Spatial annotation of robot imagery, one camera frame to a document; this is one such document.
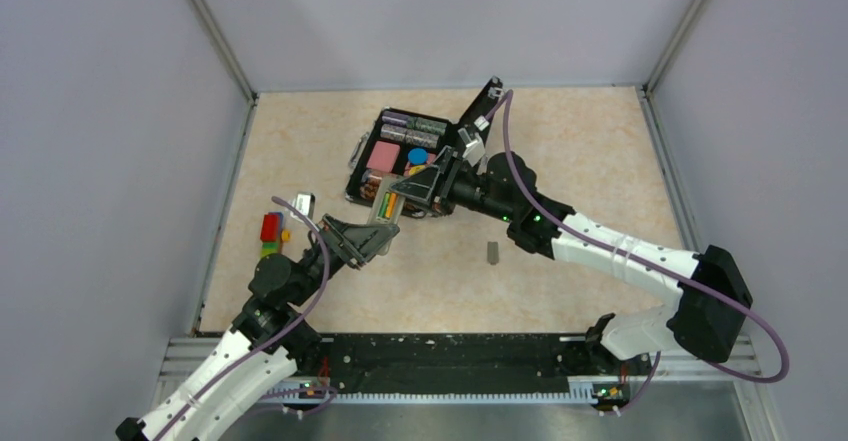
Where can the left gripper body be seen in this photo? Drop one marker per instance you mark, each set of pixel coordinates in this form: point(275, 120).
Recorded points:
point(333, 237)

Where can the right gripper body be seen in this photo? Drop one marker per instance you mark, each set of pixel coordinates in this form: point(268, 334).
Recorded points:
point(458, 187)

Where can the grey battery cover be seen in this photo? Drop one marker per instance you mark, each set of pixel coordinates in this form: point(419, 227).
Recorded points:
point(492, 253)

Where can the green battery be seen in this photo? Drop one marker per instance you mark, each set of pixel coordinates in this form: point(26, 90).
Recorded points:
point(380, 212)

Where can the orange battery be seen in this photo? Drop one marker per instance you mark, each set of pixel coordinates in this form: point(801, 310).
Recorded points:
point(390, 205)

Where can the white remote control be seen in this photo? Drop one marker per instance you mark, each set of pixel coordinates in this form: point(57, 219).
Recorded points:
point(385, 187)

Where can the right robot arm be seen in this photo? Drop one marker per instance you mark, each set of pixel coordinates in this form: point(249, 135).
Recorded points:
point(697, 291)

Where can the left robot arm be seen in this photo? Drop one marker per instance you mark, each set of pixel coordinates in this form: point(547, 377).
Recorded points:
point(266, 341)

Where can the blue dealer chip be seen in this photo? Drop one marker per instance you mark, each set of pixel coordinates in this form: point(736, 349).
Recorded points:
point(417, 157)

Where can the red playing card deck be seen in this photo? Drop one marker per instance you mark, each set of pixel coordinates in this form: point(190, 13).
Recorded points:
point(383, 156)

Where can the orange black chip stack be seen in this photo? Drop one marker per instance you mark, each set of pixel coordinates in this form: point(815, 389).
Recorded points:
point(368, 192)

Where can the red poker chip stack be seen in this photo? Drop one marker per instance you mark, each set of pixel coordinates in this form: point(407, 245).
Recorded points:
point(372, 179)

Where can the green poker chip stack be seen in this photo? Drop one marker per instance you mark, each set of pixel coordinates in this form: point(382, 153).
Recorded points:
point(429, 126)

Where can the blue tan chip stack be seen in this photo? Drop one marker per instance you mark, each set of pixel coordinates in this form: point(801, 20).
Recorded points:
point(409, 136)

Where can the green toy brick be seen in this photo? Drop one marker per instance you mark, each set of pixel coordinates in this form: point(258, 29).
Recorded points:
point(269, 248)

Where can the red toy brick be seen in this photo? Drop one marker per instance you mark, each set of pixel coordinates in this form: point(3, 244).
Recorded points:
point(271, 228)

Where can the purple poker chip stack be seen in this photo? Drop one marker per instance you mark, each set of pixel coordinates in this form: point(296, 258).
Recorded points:
point(397, 119)

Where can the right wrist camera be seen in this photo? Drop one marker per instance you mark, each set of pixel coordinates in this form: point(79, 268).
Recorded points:
point(472, 143)

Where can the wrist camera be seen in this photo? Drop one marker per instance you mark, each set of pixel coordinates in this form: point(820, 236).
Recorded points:
point(472, 143)
point(304, 202)

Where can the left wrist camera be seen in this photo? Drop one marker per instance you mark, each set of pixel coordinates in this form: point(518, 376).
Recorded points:
point(304, 202)

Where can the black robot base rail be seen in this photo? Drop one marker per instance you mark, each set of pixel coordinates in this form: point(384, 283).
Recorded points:
point(491, 369)

